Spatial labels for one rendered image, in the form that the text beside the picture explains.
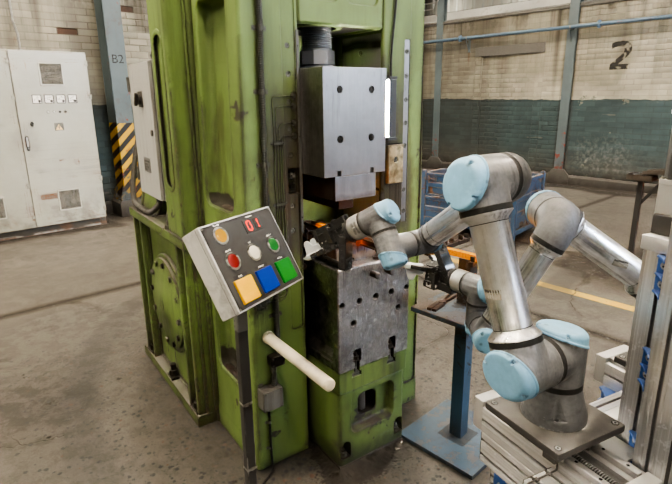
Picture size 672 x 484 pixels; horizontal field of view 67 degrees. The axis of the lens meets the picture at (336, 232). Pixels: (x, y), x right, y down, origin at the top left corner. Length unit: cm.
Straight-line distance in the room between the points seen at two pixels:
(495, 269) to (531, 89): 906
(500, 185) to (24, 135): 612
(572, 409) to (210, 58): 178
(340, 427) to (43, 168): 533
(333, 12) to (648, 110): 768
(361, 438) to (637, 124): 780
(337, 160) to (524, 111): 840
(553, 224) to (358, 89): 90
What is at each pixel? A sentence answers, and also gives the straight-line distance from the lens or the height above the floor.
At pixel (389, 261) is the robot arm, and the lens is 142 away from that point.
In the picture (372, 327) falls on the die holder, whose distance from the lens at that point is 216.
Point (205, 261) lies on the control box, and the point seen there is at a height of 110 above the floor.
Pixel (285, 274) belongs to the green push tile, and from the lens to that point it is 168.
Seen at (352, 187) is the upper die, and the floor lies 122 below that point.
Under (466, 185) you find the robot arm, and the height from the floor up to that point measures 138.
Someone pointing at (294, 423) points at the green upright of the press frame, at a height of 17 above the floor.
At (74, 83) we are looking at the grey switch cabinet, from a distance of 694.
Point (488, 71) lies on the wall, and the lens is 1058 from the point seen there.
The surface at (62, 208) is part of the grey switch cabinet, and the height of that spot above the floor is 29.
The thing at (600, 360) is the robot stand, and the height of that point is 76.
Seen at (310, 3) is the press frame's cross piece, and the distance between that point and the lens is 205.
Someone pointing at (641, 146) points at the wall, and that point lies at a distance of 940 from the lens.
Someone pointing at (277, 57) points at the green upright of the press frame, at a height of 170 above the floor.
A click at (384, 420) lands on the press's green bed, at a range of 246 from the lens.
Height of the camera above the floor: 156
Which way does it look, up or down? 15 degrees down
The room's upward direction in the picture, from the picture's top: 1 degrees counter-clockwise
